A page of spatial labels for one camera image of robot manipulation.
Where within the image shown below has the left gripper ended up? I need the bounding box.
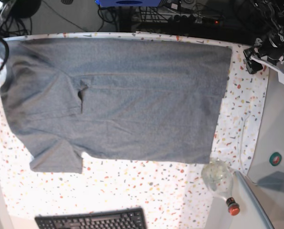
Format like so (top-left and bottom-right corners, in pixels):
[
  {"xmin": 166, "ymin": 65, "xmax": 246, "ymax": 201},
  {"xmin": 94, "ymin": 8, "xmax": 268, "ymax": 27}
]
[{"xmin": 243, "ymin": 31, "xmax": 284, "ymax": 74}]

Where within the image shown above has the terrazzo patterned tablecloth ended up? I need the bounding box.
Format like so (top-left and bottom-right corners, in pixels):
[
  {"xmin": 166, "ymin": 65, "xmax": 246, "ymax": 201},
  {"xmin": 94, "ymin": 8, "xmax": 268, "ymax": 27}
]
[{"xmin": 0, "ymin": 32, "xmax": 269, "ymax": 229}]

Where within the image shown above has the black keyboard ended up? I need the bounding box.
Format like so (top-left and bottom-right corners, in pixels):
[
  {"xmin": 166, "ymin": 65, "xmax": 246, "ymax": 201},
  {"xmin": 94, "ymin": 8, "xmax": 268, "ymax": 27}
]
[{"xmin": 34, "ymin": 208, "xmax": 147, "ymax": 229}]

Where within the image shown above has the grey t-shirt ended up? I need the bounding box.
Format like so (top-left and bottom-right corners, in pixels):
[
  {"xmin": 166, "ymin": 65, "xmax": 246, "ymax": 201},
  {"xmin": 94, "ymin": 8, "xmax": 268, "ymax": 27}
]
[{"xmin": 0, "ymin": 38, "xmax": 232, "ymax": 173}]

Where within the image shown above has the black power strip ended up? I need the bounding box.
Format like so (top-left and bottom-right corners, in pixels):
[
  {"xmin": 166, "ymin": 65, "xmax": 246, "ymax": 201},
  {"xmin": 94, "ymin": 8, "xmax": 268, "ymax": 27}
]
[{"xmin": 168, "ymin": 14, "xmax": 225, "ymax": 25}]

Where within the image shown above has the grey metal bar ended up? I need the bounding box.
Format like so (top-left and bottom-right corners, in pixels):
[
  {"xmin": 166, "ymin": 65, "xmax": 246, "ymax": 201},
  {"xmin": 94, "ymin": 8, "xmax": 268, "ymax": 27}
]
[{"xmin": 230, "ymin": 172, "xmax": 273, "ymax": 229}]

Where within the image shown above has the clear bottle with orange cap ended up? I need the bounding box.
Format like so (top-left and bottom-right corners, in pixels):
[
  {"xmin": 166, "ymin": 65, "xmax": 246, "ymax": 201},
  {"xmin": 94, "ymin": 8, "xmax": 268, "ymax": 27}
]
[{"xmin": 201, "ymin": 159, "xmax": 240, "ymax": 216}]

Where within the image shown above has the black cable bundle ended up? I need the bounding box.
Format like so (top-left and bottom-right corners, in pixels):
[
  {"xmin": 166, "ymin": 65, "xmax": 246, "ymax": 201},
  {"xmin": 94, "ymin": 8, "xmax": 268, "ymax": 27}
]
[{"xmin": 0, "ymin": 0, "xmax": 33, "ymax": 39}]

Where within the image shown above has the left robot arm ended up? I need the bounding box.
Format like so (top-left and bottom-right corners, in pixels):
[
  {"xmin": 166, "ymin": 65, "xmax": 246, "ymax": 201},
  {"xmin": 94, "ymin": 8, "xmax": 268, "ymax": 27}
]
[{"xmin": 243, "ymin": 0, "xmax": 284, "ymax": 74}]

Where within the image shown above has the green tape roll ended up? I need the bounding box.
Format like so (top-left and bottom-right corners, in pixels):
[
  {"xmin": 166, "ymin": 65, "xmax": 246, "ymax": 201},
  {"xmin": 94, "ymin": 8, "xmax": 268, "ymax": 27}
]
[{"xmin": 269, "ymin": 152, "xmax": 282, "ymax": 167}]

